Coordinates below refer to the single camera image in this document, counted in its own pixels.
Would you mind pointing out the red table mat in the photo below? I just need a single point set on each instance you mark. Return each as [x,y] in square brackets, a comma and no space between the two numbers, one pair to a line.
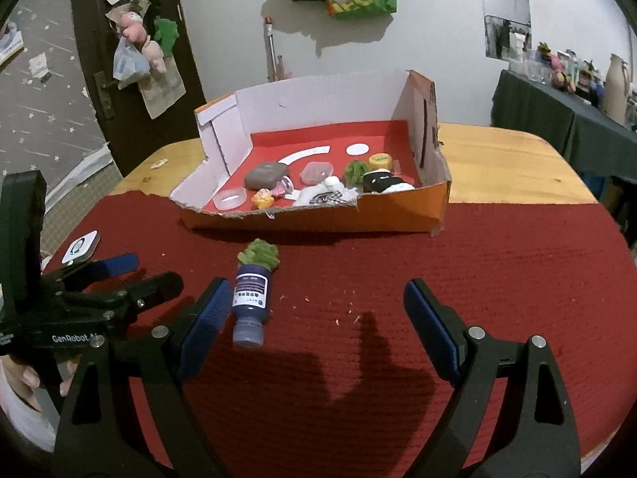
[348,269]

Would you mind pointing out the group of small figurines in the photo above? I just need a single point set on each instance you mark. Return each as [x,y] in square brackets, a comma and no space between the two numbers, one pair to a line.
[567,72]

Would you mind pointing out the small white sticker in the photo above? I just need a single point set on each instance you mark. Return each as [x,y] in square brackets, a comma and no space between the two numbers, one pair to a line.
[159,162]

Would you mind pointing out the black and white plush toy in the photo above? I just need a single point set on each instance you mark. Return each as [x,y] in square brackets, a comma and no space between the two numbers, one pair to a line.
[380,181]

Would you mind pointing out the group of glass cups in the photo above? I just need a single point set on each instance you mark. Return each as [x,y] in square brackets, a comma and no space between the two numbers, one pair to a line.
[527,69]

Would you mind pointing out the cardboard box with red floor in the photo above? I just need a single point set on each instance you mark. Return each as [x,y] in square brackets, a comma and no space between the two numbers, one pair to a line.
[318,219]

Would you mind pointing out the dark brown door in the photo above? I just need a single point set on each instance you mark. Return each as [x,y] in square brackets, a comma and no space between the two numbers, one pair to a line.
[189,20]

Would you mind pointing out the yellow round cap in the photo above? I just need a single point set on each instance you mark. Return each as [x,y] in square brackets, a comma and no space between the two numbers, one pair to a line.
[379,160]

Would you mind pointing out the pale hanging pouch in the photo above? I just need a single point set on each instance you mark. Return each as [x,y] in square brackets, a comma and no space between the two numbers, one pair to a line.
[164,92]

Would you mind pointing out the blonde doll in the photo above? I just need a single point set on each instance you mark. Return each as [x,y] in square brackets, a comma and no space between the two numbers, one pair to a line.
[263,199]

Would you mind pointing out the wall mirror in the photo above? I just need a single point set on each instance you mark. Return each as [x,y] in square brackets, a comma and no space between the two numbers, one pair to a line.
[505,10]

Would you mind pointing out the green succulent toy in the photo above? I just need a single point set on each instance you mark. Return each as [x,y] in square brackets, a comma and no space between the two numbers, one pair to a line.
[259,253]
[356,172]

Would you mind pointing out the person's left hand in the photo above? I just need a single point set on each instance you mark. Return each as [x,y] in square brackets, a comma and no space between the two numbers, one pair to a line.
[22,378]

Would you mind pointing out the clear plastic bag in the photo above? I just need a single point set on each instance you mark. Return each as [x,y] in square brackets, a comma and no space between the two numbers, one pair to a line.
[129,62]

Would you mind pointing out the blue paint bottle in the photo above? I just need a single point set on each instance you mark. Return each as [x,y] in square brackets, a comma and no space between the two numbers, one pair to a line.
[251,303]

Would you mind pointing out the beige ceramic jug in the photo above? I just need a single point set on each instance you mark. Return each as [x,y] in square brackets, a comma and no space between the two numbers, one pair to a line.
[614,89]

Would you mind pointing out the green hanging plush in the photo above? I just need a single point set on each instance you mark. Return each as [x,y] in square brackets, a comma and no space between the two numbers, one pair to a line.
[166,32]

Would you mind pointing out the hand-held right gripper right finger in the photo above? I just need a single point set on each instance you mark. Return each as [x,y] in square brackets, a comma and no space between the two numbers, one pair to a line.
[430,331]

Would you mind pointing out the grey stone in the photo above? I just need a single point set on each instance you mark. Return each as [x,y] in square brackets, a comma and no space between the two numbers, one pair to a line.
[266,175]

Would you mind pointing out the side table with dark cloth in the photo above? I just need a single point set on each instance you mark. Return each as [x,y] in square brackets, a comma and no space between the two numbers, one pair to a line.
[537,114]

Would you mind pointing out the grey stick with orange tip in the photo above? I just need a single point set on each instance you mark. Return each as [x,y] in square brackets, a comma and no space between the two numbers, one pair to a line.
[270,50]

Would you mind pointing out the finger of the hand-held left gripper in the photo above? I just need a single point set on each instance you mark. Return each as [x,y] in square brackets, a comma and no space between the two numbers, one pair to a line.
[117,263]
[154,286]

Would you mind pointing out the pink hanging plush toys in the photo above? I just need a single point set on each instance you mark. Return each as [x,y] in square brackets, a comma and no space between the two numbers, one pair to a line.
[134,30]

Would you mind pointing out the white square badge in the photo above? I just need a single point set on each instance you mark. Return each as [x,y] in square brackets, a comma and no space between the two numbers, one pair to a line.
[82,246]

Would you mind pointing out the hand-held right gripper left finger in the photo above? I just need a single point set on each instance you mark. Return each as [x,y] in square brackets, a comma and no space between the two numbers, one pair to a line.
[204,331]

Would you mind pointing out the clear pink plastic container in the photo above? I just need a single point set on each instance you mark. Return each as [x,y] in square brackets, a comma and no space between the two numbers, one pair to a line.
[317,172]

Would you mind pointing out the person's left forearm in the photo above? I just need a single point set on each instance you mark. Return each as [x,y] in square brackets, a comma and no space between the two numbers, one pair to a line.
[25,428]

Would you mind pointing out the clear pink plastic lid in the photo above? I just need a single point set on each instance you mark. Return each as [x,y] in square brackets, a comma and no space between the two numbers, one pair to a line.
[230,198]

